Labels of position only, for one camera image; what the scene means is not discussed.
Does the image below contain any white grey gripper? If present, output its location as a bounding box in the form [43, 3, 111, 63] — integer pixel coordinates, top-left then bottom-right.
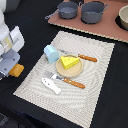
[0, 26, 25, 80]

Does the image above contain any orange bread loaf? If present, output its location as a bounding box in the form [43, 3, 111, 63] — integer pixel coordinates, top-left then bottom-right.
[9, 64, 24, 77]

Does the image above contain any yellow cheese wedge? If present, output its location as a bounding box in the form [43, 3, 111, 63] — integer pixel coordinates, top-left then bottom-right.
[60, 56, 79, 69]

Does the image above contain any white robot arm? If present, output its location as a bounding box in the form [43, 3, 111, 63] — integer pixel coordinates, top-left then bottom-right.
[0, 0, 25, 80]

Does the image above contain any woven beige placemat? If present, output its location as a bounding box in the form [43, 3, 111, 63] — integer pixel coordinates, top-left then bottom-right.
[14, 31, 114, 128]

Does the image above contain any beige bowl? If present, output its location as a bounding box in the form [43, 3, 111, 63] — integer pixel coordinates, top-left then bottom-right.
[119, 5, 128, 30]

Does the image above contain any fork with orange handle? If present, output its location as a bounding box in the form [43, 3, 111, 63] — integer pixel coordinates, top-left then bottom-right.
[44, 71, 85, 89]

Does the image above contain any grey saucepan with handle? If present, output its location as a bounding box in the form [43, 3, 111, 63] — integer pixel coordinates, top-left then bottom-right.
[46, 1, 78, 19]

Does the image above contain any knife with orange handle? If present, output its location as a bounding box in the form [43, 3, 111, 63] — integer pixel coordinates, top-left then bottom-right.
[59, 49, 98, 62]

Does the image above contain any grey two-handled pot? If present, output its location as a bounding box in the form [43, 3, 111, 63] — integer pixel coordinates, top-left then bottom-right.
[79, 1, 108, 24]

